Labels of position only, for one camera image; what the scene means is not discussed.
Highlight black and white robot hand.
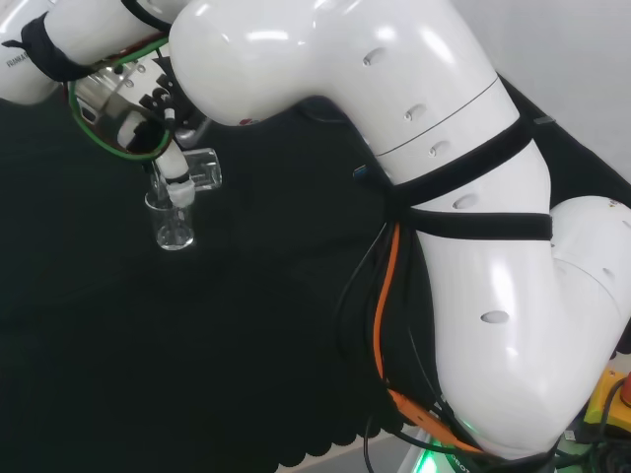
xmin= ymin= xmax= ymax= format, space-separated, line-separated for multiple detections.
xmin=117 ymin=73 xmax=209 ymax=207

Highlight clear glass beaker with water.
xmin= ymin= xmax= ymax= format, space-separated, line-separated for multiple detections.
xmin=149 ymin=147 xmax=225 ymax=194

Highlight clear empty glass beaker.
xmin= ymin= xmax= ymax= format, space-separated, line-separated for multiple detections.
xmin=144 ymin=189 xmax=195 ymax=252

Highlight black bench cloth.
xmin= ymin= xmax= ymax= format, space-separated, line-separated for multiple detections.
xmin=0 ymin=73 xmax=631 ymax=473

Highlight yellow stop button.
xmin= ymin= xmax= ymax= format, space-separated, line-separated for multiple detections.
xmin=583 ymin=367 xmax=631 ymax=440

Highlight thick black cable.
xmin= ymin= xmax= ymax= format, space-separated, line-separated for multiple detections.
xmin=333 ymin=221 xmax=395 ymax=359

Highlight orange cable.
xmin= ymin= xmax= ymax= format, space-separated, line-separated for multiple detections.
xmin=372 ymin=224 xmax=492 ymax=455

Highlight thin black cable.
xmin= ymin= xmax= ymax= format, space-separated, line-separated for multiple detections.
xmin=362 ymin=413 xmax=381 ymax=473

